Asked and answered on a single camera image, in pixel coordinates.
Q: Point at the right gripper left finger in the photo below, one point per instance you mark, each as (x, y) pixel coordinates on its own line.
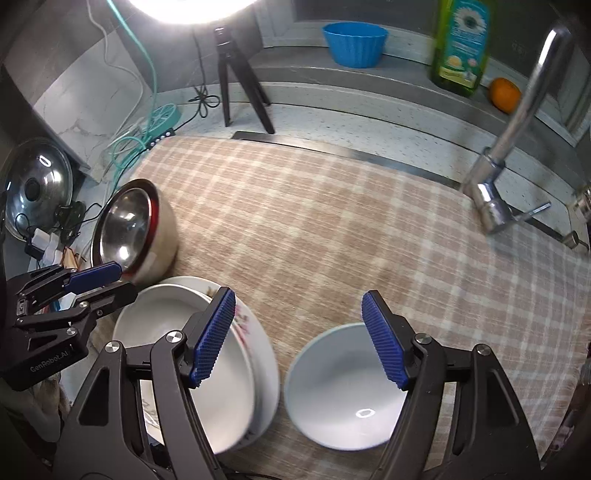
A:
(105, 437)

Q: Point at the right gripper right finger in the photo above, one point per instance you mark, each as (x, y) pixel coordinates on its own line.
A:
(489, 437)

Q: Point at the plain white plate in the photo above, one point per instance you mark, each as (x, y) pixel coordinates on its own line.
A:
(205, 333)

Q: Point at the large steel bowl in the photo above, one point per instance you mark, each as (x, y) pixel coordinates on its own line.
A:
(162, 248)

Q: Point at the small white bowl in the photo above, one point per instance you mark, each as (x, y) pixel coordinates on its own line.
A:
(337, 394)

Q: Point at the floral plate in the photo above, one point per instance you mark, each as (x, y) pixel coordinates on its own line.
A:
(258, 359)

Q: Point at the red steel bowl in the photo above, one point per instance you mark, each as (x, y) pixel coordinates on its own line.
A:
(125, 226)

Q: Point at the chrome kitchen faucet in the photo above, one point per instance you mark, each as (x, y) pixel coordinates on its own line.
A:
(479, 184)

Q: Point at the gloved left hand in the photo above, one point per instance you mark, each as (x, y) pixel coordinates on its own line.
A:
(42, 406)

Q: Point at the steel pot lid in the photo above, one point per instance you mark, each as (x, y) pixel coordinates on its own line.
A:
(39, 183)

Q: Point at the checkered table cloth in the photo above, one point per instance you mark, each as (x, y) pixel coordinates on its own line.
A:
(300, 236)

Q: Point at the black mini tripod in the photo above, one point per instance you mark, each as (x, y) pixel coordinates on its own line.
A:
(230, 56)

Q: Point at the orange fruit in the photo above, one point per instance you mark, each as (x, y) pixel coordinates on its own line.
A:
(504, 95)

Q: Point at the green dish soap bottle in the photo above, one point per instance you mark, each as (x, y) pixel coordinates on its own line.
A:
(462, 45)

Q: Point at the blue plastic cup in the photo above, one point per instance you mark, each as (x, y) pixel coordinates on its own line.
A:
(356, 45)

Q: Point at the ring light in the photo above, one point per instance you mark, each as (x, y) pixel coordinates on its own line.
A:
(190, 12)

